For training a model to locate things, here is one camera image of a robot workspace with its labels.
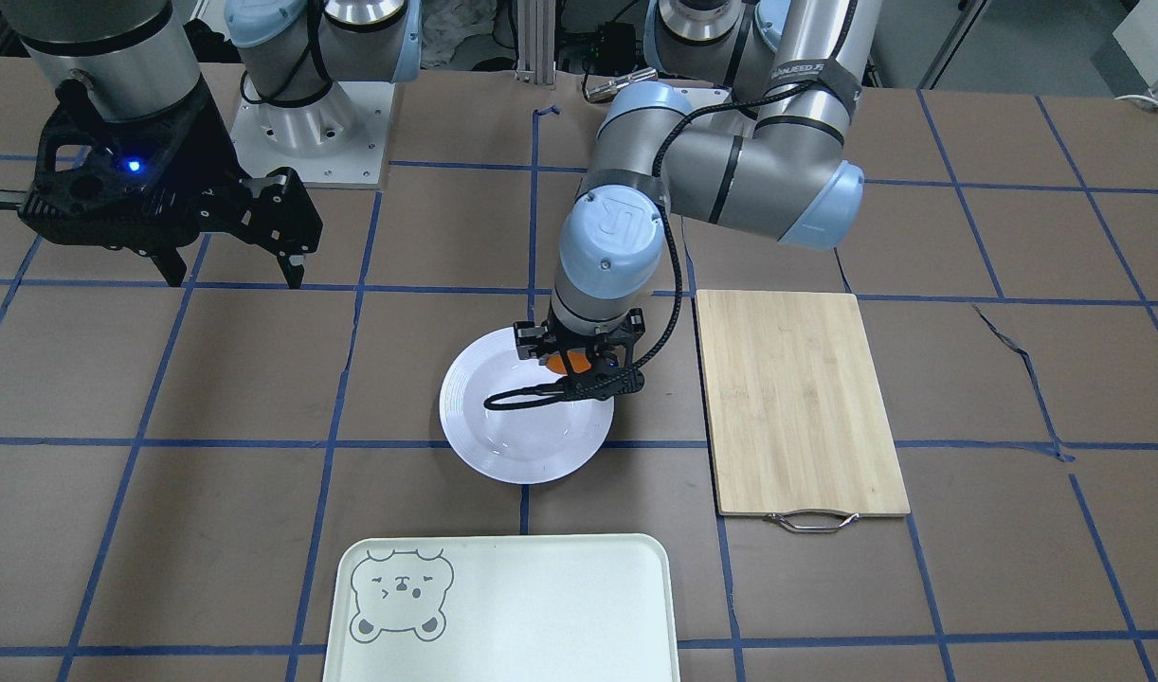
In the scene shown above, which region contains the bamboo cutting board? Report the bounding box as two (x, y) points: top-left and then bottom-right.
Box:
(695, 289), (910, 528)

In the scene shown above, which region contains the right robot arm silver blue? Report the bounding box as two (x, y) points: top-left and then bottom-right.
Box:
(0, 1), (422, 289)

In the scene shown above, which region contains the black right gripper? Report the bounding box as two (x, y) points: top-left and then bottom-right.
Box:
(17, 78), (323, 289)

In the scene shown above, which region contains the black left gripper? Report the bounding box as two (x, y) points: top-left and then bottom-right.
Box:
(513, 311), (645, 399)

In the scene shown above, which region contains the cream bear tray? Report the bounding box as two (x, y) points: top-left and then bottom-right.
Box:
(323, 531), (681, 681)

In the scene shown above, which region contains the orange fruit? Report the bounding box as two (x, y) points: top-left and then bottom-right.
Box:
(545, 350), (592, 375)

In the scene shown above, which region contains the aluminium frame post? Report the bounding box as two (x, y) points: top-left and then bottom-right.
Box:
(515, 0), (558, 89)

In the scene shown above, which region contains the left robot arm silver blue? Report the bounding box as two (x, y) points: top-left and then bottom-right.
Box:
(485, 1), (881, 411)

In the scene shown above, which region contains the white round plate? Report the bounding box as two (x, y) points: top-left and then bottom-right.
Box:
(439, 328), (614, 484)

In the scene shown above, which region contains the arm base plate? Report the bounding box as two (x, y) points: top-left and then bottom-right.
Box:
(674, 87), (730, 111)
(229, 81), (398, 189)

